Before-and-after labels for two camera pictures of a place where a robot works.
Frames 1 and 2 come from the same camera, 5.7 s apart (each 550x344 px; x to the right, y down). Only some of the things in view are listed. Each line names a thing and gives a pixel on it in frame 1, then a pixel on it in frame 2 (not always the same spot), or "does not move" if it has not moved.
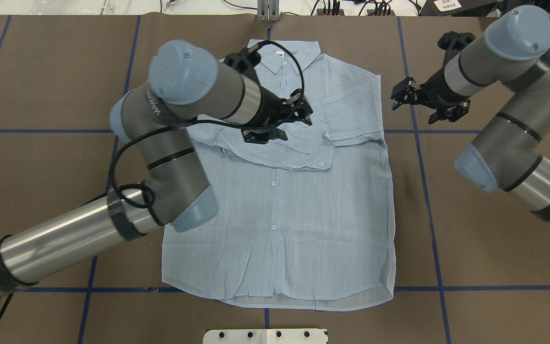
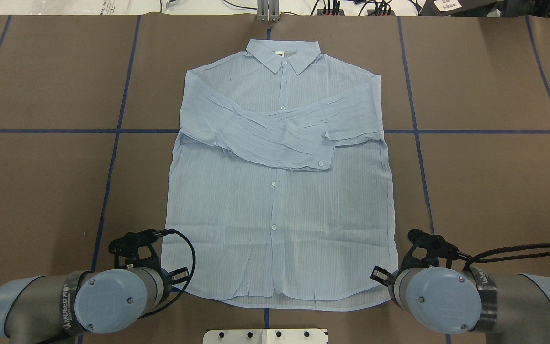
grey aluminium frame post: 268,10 does not move
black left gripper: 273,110 -> 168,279
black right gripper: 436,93 -> 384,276
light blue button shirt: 303,223 does not move
